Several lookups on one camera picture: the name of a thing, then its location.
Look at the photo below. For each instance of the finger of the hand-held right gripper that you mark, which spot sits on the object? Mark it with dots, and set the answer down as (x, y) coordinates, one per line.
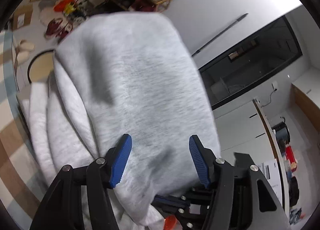
(195, 216)
(172, 201)

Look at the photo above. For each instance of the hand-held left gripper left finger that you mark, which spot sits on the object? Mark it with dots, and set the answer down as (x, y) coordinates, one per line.
(122, 160)

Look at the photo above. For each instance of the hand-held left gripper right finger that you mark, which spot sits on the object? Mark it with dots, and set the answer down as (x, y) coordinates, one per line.
(198, 160)

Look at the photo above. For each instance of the light grey hoodie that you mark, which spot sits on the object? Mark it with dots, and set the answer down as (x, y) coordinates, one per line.
(140, 82)

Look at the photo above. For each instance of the red bowl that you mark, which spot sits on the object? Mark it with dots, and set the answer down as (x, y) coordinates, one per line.
(170, 223)

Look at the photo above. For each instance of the white paper sheet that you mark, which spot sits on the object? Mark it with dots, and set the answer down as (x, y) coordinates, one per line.
(271, 177)

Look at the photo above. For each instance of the curved wooden board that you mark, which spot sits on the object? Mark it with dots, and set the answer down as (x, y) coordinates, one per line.
(268, 130)

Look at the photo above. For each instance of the red packet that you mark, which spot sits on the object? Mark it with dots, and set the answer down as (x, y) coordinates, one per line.
(291, 157)

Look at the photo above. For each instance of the wooden cabinet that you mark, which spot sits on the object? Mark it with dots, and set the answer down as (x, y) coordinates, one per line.
(306, 112)

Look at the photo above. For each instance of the black ceiling track light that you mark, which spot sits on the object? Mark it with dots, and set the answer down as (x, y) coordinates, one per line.
(220, 34)

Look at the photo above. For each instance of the black round hoop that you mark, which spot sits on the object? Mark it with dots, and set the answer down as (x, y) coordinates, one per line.
(35, 57)

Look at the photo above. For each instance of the yellow toy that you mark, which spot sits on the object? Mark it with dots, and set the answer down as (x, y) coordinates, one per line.
(70, 9)

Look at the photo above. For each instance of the orange plastic bag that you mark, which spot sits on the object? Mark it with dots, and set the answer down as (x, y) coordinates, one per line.
(62, 5)

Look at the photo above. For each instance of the small cardboard box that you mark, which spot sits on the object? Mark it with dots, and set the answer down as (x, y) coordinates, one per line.
(22, 17)

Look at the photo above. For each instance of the white wall socket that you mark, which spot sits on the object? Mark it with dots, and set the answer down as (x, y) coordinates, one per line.
(275, 86)

